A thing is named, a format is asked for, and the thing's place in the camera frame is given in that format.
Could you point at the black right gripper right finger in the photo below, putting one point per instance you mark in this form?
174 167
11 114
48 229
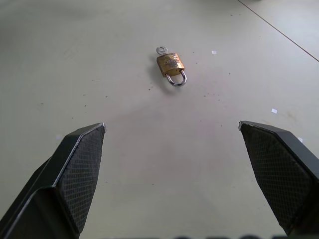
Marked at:
281 174

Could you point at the brass padlock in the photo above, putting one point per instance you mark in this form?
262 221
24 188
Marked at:
172 67

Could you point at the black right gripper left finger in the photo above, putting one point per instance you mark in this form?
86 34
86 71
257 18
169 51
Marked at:
69 179

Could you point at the silver key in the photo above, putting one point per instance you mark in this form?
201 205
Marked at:
161 50

